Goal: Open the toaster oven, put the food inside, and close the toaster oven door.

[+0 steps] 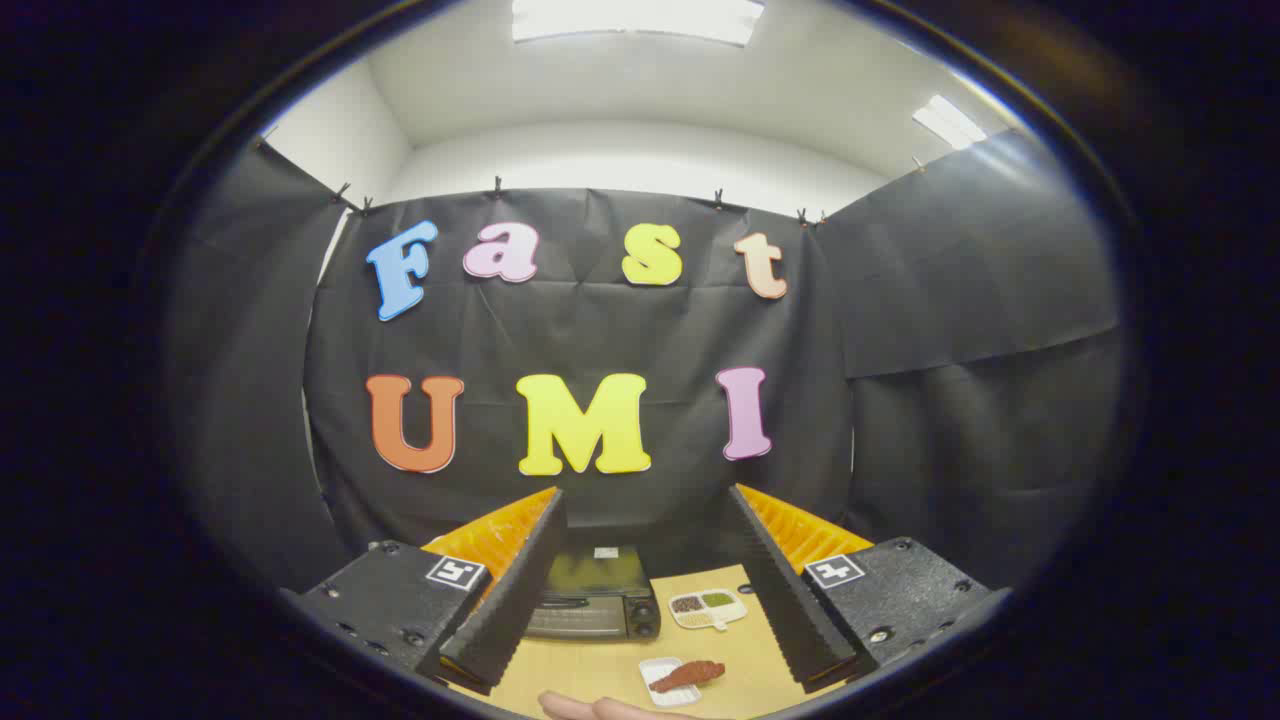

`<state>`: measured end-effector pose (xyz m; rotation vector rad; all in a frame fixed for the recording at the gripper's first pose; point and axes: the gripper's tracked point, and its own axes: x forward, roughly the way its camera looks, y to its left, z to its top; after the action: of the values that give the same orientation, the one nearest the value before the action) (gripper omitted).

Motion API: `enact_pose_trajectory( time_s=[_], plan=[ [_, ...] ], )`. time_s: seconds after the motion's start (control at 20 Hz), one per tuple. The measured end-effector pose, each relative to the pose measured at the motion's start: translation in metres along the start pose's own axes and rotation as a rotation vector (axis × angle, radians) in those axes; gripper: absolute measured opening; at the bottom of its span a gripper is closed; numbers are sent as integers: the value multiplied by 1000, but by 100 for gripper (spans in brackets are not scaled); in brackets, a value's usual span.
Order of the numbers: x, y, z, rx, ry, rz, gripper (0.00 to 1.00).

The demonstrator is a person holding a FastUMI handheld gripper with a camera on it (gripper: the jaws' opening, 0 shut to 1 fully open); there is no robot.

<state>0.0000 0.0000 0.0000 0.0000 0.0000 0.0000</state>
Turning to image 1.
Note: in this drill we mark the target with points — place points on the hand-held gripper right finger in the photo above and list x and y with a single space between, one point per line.
785 590

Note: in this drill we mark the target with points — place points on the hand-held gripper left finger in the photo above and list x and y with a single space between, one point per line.
520 590

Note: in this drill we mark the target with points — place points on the black toaster oven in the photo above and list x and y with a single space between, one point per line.
600 595

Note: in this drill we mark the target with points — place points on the red-brown meat piece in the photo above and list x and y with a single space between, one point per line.
690 675

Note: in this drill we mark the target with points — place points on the white divided plate with beans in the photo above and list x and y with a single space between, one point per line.
708 608

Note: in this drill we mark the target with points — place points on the white rectangular tray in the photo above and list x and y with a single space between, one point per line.
660 667

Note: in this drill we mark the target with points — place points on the ceiling light panel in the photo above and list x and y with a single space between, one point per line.
948 122
640 18

